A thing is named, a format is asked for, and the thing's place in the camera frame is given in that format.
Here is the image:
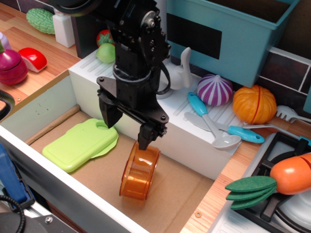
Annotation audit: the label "green toy bitter gourd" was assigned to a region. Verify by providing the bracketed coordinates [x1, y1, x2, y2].
[26, 8, 55, 34]

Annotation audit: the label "white toy faucet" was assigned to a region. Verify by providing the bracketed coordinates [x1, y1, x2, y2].
[156, 47, 193, 100]

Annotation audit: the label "white toy sink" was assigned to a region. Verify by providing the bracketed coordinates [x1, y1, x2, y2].
[0, 54, 234, 233]

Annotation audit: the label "orange transparent pot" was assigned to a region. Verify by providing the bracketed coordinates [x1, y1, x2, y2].
[119, 141, 160, 200]

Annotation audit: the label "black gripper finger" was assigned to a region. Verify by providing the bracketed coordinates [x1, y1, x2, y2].
[138, 123, 158, 150]
[99, 95, 123, 128]

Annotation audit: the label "green cutting board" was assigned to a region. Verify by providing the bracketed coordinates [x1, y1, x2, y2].
[42, 118, 117, 173]

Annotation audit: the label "white bottle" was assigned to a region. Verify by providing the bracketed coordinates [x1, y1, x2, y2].
[52, 8, 75, 48]

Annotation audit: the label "grey spatula blue handle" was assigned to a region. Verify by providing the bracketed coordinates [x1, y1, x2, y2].
[184, 112, 265, 143]

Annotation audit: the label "purple toy beet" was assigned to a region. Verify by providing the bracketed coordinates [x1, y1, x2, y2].
[0, 42, 28, 85]

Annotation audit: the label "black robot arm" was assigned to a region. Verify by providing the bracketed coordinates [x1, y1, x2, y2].
[50, 0, 171, 150]

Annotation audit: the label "red toy tomato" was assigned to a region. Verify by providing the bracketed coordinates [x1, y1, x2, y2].
[96, 29, 114, 47]

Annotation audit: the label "green toy apple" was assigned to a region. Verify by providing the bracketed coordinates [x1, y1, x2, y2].
[96, 43, 116, 64]

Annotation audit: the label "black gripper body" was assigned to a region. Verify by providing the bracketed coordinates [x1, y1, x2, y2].
[97, 71, 169, 136]

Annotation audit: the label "black cable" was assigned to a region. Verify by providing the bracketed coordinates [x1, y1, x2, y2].
[0, 194, 26, 233]

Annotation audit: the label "grey spoon blue handle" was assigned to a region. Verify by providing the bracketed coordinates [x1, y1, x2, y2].
[188, 92, 242, 150]

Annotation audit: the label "teal plastic bin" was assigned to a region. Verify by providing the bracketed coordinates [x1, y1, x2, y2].
[166, 0, 297, 87]

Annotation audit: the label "red white toy piece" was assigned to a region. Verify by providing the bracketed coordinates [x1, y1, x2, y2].
[18, 48, 47, 73]

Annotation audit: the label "toy carrot green leaves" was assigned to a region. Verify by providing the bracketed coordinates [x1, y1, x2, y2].
[225, 153, 311, 210]

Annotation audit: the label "orange toy tangerine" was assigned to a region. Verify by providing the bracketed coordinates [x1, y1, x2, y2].
[233, 85, 277, 124]

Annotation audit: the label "purple white toy onion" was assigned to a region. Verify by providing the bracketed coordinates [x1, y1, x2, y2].
[197, 74, 233, 106]

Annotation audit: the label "grey pasta fork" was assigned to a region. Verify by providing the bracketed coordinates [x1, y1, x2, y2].
[242, 105, 311, 148]

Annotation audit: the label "blue clamp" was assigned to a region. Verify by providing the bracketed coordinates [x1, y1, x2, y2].
[0, 144, 35, 209]

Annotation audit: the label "toy stove black grate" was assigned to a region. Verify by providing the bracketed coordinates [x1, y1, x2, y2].
[208, 132, 311, 233]

